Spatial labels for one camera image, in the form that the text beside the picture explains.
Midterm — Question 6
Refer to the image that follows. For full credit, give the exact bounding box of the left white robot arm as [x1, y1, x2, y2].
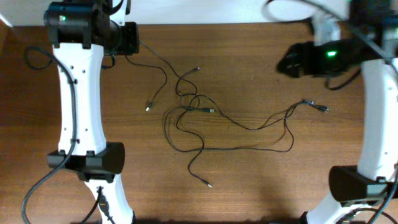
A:
[44, 1, 139, 223]

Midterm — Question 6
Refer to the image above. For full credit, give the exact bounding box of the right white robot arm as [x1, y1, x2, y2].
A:
[299, 1, 397, 223]

